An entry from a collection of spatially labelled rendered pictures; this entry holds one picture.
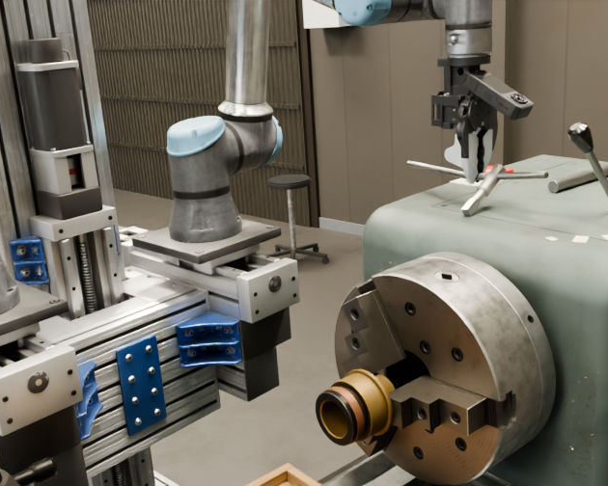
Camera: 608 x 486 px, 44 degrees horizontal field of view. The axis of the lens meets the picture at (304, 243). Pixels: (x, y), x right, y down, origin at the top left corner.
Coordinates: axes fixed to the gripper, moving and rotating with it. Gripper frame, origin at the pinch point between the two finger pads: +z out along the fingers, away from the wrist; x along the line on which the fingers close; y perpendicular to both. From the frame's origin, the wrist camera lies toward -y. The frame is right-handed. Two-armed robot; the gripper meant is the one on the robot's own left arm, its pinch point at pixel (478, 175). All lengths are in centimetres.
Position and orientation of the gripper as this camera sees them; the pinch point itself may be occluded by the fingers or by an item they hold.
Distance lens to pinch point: 131.3
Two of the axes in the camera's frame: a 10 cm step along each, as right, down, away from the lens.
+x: -7.6, 2.4, -6.0
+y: -6.5, -1.9, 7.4
